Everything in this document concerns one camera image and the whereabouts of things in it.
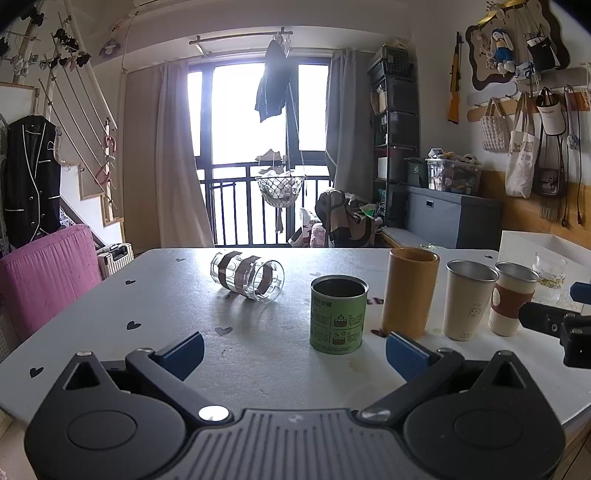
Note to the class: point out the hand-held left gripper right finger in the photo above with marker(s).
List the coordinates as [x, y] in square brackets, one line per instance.
[408, 357]

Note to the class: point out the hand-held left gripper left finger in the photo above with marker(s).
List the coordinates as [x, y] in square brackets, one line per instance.
[180, 357]

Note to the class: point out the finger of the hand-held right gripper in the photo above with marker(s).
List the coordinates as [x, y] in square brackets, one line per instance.
[581, 291]
[549, 318]

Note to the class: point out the brown striped glass cup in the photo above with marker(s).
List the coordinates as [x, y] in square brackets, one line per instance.
[244, 276]

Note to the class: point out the small brown shoulder bag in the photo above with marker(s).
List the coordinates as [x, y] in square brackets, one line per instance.
[549, 180]

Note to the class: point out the white cup with brown sleeve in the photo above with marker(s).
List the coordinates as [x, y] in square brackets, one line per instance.
[508, 300]

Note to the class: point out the tall yellow cup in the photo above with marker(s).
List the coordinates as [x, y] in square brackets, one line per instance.
[408, 295]

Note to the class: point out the white metal cup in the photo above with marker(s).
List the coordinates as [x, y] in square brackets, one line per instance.
[466, 302]

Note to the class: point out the clear ribbed glass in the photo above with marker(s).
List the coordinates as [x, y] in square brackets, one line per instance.
[549, 270]

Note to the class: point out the green tin can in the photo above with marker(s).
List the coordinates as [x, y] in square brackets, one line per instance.
[338, 318]

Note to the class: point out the white suitcase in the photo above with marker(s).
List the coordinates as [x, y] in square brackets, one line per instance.
[115, 258]

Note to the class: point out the cream canvas tote bag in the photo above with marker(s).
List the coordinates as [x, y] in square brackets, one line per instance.
[521, 161]

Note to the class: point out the grey storage chest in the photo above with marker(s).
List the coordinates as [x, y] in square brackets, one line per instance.
[443, 217]

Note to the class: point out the pile of clothes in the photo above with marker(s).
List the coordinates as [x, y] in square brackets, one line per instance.
[344, 219]

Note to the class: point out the pink cushioned chair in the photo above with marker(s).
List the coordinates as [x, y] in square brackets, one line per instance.
[46, 277]

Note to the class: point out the black balcony railing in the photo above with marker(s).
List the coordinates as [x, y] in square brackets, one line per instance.
[231, 207]

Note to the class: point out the clear plastic bin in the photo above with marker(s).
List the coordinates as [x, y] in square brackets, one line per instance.
[455, 177]

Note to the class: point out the black and white bucket bag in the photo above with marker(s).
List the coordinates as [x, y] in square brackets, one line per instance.
[553, 117]

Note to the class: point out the woven white bag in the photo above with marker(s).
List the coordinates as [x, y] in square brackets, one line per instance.
[493, 131]

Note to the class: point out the grey curtain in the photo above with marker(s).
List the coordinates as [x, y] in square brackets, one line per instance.
[178, 161]
[346, 124]

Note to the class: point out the black vest with white trim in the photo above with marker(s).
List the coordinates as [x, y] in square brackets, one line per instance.
[32, 184]

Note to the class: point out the black shelf rack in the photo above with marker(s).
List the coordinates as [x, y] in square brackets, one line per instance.
[397, 129]

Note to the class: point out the toy rifle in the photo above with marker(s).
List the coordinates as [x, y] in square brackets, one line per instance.
[455, 92]

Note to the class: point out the black bag with white label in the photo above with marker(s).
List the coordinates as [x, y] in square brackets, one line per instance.
[544, 53]

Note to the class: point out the blue plush doll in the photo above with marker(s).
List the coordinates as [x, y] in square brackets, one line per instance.
[501, 48]

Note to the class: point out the white stair railing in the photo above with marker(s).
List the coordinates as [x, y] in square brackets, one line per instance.
[78, 92]

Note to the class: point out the dark hanging garment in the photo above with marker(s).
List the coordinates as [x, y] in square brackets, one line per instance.
[274, 83]

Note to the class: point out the brown wavy wall board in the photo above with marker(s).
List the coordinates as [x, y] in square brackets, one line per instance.
[478, 69]

